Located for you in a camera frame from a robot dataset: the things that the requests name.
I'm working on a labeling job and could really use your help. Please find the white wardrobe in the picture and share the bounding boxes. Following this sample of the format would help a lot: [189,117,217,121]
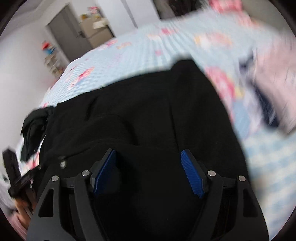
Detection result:
[95,0,160,37]

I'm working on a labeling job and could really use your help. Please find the grey door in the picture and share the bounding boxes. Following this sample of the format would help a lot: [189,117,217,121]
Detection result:
[47,4,93,62]

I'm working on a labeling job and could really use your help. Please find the blue checkered cartoon blanket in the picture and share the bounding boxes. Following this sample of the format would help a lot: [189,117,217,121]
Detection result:
[14,9,296,239]

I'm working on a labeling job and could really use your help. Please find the person's left hand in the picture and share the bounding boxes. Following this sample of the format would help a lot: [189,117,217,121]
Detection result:
[15,198,32,230]

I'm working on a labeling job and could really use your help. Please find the black fleece jacket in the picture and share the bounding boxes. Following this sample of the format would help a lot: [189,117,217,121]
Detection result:
[34,59,251,241]

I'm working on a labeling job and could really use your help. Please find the colourful toy on shelf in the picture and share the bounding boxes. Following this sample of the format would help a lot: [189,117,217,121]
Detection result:
[42,41,56,55]

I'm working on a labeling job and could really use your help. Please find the white small shelf rack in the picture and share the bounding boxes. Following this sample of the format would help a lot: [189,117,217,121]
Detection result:
[44,53,65,80]

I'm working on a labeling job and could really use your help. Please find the folded dark striped clothes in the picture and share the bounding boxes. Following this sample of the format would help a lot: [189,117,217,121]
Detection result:
[238,51,279,128]

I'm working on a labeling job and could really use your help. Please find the folded pink garment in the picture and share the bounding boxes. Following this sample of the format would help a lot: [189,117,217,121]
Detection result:
[254,35,295,133]

